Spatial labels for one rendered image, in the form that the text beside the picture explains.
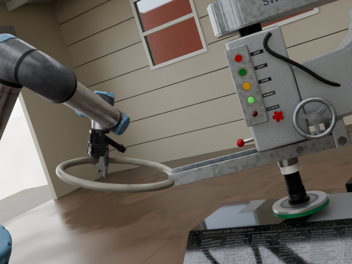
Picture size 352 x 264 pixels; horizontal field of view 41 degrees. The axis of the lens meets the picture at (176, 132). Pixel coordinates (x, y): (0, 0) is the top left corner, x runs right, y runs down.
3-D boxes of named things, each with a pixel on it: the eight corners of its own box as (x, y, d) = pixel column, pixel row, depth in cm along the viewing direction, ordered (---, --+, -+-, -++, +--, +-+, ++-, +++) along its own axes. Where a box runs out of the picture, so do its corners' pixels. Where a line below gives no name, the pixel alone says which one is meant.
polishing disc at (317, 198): (337, 192, 182) (336, 189, 182) (310, 214, 167) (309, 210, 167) (290, 194, 197) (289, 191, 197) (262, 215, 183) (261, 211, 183)
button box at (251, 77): (268, 120, 170) (245, 44, 167) (268, 121, 167) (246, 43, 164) (246, 126, 171) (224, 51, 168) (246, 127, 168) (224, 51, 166)
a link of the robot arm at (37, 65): (64, 62, 130) (136, 117, 194) (31, 43, 133) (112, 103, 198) (42, 98, 129) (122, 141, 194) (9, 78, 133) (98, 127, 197)
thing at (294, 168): (298, 166, 184) (295, 158, 184) (300, 171, 177) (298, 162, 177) (281, 172, 185) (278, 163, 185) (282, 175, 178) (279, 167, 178)
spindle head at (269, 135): (345, 125, 187) (315, 16, 183) (359, 133, 165) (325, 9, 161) (257, 150, 193) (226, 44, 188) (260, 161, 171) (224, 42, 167)
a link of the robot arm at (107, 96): (88, 89, 202) (100, 89, 211) (86, 118, 204) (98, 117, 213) (107, 92, 199) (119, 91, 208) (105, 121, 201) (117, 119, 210)
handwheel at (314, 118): (336, 129, 170) (325, 89, 169) (342, 133, 160) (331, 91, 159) (295, 141, 172) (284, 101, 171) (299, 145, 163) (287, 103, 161)
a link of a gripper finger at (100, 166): (94, 178, 205) (92, 157, 207) (107, 177, 207) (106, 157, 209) (95, 177, 202) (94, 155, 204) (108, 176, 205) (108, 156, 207)
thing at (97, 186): (184, 169, 211) (185, 163, 211) (169, 200, 163) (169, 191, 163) (79, 157, 217) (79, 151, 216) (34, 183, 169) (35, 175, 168)
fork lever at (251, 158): (342, 136, 186) (339, 124, 186) (354, 144, 167) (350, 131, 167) (176, 178, 197) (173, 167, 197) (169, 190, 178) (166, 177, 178)
